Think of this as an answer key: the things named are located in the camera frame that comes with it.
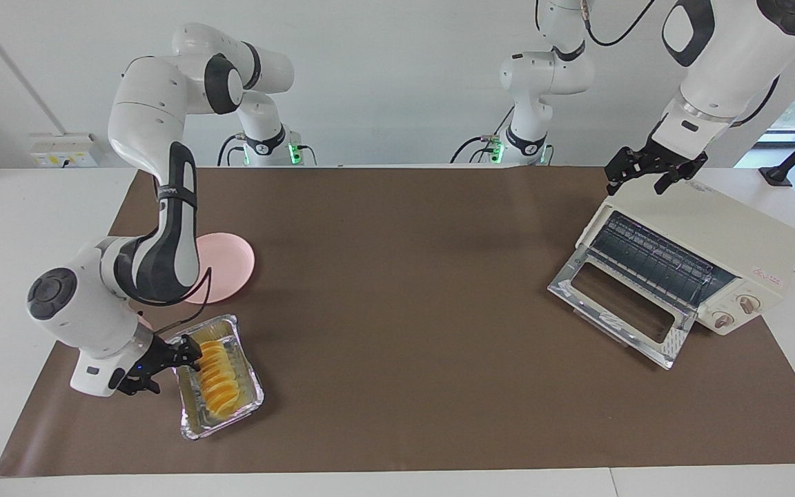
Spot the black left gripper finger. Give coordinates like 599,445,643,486
606,147,643,197
654,155,709,195

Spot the glass and metal oven door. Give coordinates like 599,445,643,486
547,248,699,371

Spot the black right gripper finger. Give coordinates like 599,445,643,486
117,376,161,396
166,335,204,373

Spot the oven wire rack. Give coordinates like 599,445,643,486
587,211,735,310

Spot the white wall socket box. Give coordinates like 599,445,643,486
30,133,98,168

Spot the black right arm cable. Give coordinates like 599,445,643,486
156,266,213,339

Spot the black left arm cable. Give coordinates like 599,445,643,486
580,0,657,48

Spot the pink round plate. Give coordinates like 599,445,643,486
184,233,256,305

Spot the aluminium foil tray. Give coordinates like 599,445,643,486
175,314,265,441

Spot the cream toaster oven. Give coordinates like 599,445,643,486
576,176,795,337

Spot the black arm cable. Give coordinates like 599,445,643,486
156,266,213,339
580,0,657,48

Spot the golden ridged bread roll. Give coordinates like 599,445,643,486
194,338,242,419

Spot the brown table mat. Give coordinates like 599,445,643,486
0,166,795,477

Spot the black base cable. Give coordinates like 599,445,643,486
449,107,514,166
217,133,248,167

